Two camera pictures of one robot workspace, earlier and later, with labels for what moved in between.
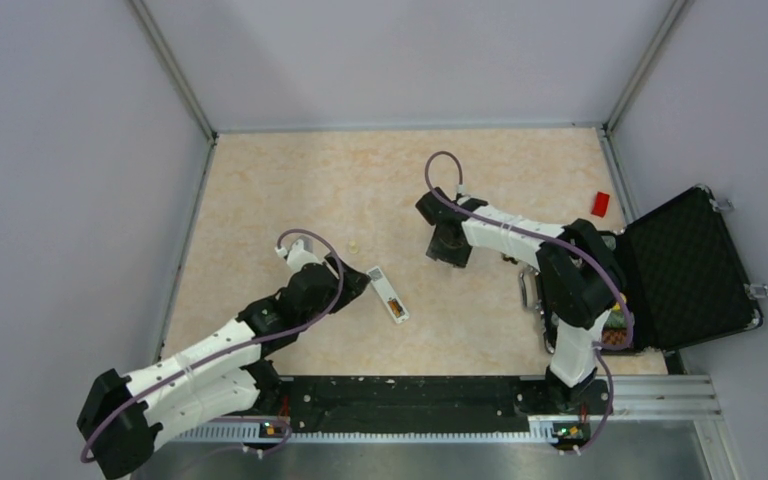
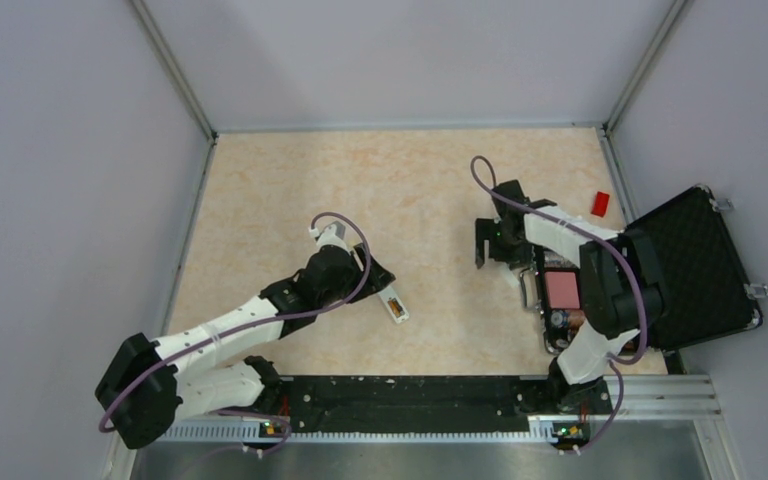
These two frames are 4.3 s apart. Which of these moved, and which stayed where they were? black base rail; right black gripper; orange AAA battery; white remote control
Moved: right black gripper
Stayed: orange AAA battery; black base rail; white remote control
